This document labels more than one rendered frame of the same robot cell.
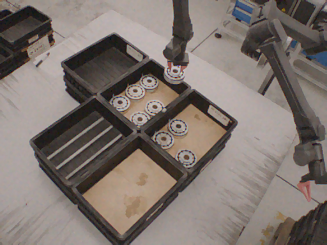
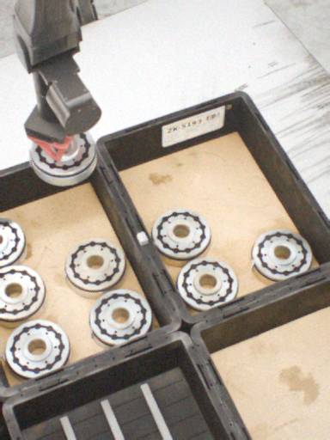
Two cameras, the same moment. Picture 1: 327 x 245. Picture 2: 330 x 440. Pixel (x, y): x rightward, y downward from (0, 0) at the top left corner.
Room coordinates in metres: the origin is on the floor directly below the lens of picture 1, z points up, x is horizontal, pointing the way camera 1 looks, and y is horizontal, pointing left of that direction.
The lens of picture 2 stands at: (0.52, 0.61, 2.17)
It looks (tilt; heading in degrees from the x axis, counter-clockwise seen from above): 57 degrees down; 302
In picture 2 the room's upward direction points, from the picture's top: straight up
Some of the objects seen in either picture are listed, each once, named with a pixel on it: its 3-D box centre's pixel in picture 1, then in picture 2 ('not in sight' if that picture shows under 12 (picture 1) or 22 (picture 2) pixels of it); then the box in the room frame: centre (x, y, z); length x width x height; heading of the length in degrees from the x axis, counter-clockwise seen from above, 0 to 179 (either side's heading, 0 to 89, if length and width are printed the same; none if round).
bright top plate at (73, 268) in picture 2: (154, 108); (94, 264); (1.02, 0.02, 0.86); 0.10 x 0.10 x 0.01
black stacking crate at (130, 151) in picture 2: (189, 134); (216, 216); (0.90, -0.16, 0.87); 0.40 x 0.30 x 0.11; 146
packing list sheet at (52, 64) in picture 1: (61, 55); not in sight; (1.43, 0.68, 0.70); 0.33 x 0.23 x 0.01; 152
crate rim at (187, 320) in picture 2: (191, 127); (217, 200); (0.90, -0.16, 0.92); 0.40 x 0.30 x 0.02; 146
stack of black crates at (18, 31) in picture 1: (25, 44); not in sight; (1.83, 1.18, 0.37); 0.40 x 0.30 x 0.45; 152
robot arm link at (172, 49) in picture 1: (177, 43); (64, 75); (1.08, -0.02, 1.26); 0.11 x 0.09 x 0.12; 152
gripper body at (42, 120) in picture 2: (178, 53); (56, 100); (1.11, -0.04, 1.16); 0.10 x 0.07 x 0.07; 100
